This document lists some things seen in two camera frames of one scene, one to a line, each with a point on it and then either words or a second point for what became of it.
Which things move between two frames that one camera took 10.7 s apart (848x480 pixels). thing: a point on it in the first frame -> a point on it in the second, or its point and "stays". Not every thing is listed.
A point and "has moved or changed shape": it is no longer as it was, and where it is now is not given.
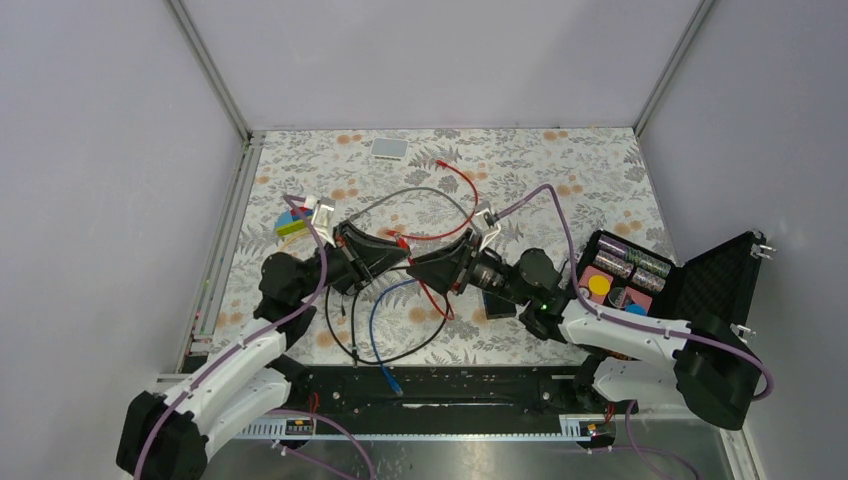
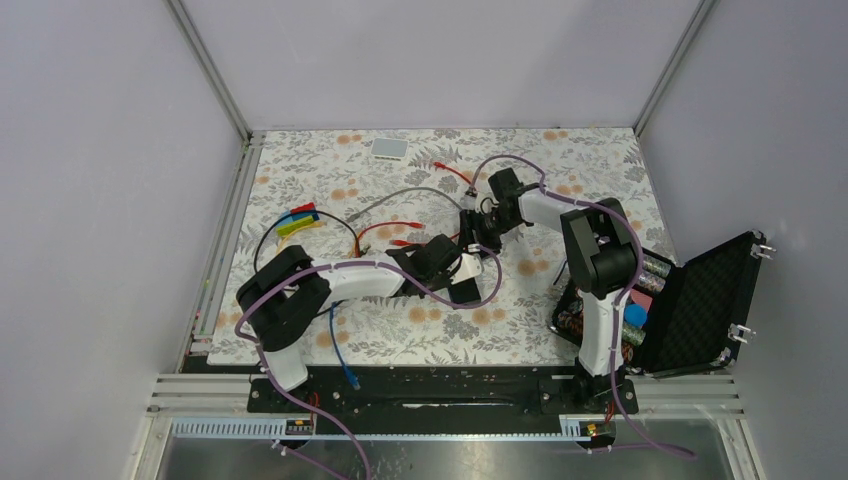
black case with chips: x=617 y=276 stays
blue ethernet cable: x=389 y=376 -> x=338 y=353
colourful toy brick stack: x=293 y=221 stays
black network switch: x=497 y=306 has moved or changed shape
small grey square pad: x=389 y=148 stays
